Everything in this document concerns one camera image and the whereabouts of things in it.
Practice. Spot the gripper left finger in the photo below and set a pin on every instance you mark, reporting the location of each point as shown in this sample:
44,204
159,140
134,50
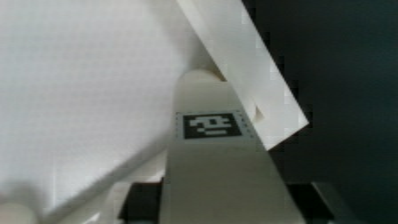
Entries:
141,205

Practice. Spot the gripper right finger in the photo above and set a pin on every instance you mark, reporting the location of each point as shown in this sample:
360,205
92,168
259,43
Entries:
321,204

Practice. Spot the white desk leg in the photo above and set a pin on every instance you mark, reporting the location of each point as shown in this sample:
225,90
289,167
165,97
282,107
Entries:
223,187

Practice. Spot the white desk top panel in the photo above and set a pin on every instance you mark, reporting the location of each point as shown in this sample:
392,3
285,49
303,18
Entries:
95,54

